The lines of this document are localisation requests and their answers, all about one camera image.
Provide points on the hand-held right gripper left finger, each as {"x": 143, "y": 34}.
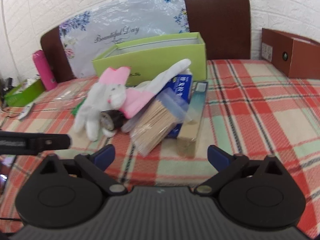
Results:
{"x": 106, "y": 155}

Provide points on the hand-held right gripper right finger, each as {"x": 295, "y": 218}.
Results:
{"x": 218, "y": 158}

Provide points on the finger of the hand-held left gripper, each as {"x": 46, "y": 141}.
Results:
{"x": 50, "y": 141}

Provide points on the black roll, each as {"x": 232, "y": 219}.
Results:
{"x": 115, "y": 120}

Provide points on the long teal tan box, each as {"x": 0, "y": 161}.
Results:
{"x": 195, "y": 110}

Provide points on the white pink plush rabbit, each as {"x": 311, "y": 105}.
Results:
{"x": 110, "y": 97}

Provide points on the wooden stick bundle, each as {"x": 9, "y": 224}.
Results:
{"x": 155, "y": 120}

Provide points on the white pink fluffy glove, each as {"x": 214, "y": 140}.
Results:
{"x": 140, "y": 100}

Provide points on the clear plastic box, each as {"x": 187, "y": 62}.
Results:
{"x": 173, "y": 102}

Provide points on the blue tissue pack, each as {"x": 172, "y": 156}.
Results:
{"x": 180, "y": 85}

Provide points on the large green cardboard box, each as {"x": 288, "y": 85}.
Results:
{"x": 155, "y": 60}

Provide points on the white portable router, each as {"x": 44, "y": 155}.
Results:
{"x": 26, "y": 111}

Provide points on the green packet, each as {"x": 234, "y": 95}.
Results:
{"x": 76, "y": 111}

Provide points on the clear plastic cup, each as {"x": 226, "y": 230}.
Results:
{"x": 72, "y": 93}

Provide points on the small green cardboard box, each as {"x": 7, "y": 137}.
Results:
{"x": 22, "y": 95}

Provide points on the red plaid blanket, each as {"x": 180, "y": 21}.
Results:
{"x": 250, "y": 105}

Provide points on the black device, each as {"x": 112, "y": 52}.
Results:
{"x": 6, "y": 86}

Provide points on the pink thermos bottle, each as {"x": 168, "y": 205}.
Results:
{"x": 43, "y": 70}

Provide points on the brown cardboard box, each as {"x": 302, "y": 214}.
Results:
{"x": 300, "y": 55}

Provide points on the brown wooden headboard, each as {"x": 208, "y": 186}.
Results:
{"x": 217, "y": 25}

